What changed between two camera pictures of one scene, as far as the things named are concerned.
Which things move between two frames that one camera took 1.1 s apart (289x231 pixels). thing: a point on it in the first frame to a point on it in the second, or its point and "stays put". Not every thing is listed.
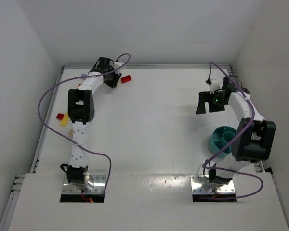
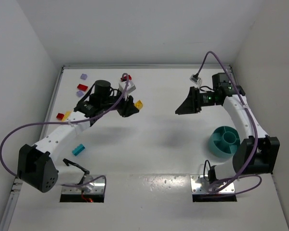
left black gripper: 113,79 to 124,109
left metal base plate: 98,181 stays put
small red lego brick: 59,116 stays put
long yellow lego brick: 65,119 stays put
